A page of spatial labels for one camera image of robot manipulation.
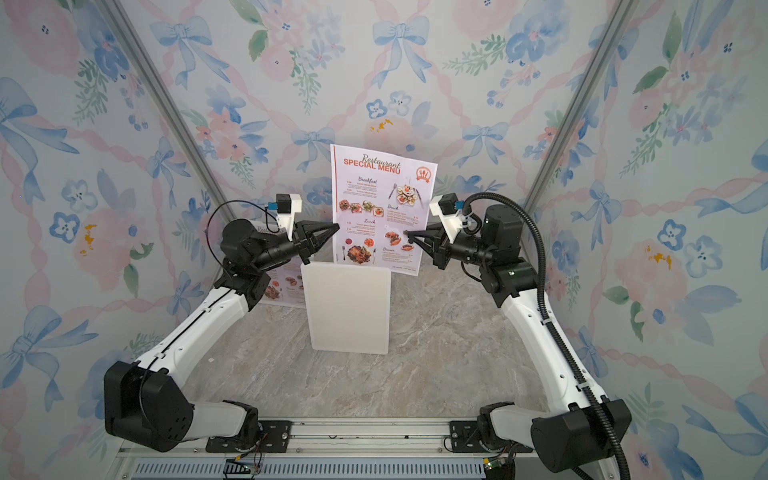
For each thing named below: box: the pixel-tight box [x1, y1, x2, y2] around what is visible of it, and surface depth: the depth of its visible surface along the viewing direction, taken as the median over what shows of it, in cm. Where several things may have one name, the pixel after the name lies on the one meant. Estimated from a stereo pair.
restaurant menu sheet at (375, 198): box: [330, 143, 438, 277], surface depth 63 cm
